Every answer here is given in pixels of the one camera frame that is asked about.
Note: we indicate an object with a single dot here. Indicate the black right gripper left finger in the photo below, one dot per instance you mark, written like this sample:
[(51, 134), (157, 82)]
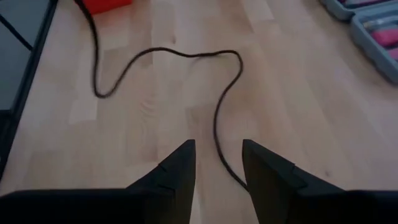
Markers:
[(168, 186)]

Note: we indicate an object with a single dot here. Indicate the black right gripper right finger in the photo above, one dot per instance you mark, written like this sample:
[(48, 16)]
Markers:
[(273, 186)]

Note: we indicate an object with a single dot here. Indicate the grey plastic tool case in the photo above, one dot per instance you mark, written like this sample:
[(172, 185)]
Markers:
[(362, 40)]

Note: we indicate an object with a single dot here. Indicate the red-rimmed grey box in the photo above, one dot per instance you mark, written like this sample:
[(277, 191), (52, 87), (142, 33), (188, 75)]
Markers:
[(105, 5)]

